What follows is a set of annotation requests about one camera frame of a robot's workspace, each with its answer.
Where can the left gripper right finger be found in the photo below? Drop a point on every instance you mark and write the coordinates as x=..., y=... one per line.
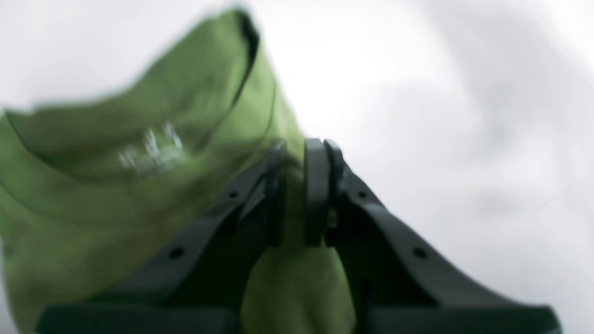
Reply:
x=399, y=283

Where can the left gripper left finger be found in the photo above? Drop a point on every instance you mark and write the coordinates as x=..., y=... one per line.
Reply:
x=195, y=283

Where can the olive green t-shirt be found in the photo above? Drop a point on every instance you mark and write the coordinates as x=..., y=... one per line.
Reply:
x=90, y=192

